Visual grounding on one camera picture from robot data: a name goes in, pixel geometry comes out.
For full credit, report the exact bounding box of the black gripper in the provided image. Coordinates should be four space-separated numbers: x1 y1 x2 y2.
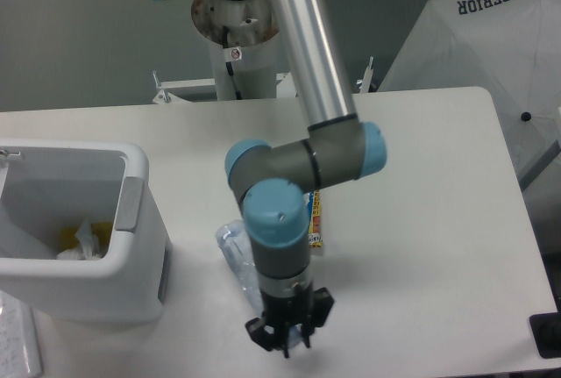
245 285 335 359

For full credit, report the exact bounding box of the crushed clear plastic bottle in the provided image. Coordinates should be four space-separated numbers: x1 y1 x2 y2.
214 218 308 348

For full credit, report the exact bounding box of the blue raccoon snack bag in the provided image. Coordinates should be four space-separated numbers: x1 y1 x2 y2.
304 190 323 249

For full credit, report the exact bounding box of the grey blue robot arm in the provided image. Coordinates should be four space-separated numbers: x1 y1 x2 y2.
191 0 387 352

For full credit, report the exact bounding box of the white plastic trash can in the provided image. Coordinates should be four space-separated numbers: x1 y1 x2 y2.
1 139 172 323

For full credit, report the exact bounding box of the yellow trash piece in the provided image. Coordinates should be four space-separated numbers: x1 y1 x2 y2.
59 222 113 250

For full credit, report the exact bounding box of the white crumpled tissue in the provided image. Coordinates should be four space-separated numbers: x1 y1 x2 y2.
56 218 103 260

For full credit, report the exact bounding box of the black device at edge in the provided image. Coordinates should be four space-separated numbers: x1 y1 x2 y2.
529 312 560 359

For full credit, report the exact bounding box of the handwritten paper sheet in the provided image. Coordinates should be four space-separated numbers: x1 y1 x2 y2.
1 291 43 377

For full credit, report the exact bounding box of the white superior umbrella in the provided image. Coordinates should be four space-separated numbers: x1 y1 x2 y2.
380 0 560 183

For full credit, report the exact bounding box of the white metal bracket middle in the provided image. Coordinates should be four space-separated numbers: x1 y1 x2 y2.
276 73 297 98

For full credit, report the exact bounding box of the white metal bracket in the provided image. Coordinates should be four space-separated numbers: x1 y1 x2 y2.
356 55 377 94
152 70 217 104
276 73 297 98

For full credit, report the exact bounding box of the white metal bracket right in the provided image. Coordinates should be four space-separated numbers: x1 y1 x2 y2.
356 55 377 94

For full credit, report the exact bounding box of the white metal bracket left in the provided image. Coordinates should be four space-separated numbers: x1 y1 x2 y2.
152 70 217 104

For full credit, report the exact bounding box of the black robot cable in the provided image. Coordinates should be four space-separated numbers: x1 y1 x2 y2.
221 25 243 101

